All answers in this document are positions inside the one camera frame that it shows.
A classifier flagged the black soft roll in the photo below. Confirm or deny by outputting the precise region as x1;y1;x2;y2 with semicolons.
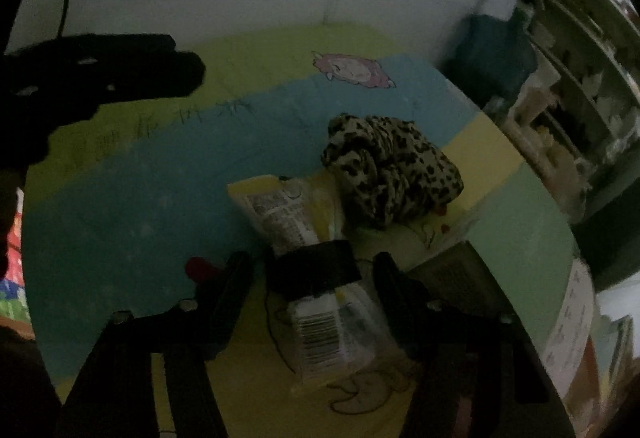
264;239;363;301

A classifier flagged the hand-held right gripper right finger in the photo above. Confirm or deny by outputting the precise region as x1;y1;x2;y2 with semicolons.
373;251;572;438

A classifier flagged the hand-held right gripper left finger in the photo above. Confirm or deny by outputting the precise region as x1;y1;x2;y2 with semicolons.
59;251;254;438

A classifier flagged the leopard print cloth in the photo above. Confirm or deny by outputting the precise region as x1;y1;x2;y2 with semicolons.
320;112;466;231

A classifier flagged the clear plastic bag of food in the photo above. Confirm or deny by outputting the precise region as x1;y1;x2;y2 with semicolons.
504;117;594;220

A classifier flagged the red patterned clothing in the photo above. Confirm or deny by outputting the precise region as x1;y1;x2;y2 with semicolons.
0;187;32;335

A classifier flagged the yellow snack packet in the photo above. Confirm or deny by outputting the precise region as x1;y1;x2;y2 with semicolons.
226;173;347;256

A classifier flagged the yellow packet barcode label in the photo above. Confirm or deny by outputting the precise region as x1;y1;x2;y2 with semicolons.
285;279;387;387

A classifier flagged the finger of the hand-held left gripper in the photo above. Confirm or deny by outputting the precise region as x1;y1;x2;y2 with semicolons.
49;33;178;65
74;50;207;120

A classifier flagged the colourful printed mat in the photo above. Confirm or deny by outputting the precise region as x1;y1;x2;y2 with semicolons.
22;22;594;438

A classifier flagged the blue water jug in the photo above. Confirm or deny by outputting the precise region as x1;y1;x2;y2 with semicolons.
444;12;539;110

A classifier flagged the pale green shelf rack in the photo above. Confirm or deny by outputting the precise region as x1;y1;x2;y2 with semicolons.
499;0;640;220

